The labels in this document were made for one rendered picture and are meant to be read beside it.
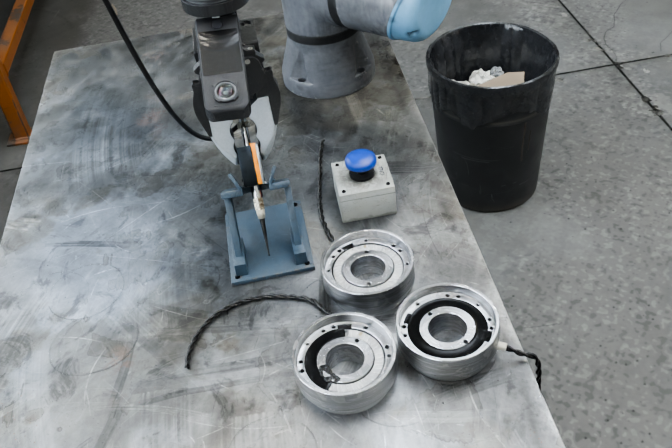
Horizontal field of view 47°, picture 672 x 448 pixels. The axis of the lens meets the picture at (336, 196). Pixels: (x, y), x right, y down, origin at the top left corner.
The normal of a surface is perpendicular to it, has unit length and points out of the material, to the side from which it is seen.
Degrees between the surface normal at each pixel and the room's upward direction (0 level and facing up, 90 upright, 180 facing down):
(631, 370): 0
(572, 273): 0
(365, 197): 90
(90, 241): 0
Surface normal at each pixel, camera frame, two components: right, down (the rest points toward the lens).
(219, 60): 0.04, -0.39
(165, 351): -0.11, -0.77
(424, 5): 0.80, 0.41
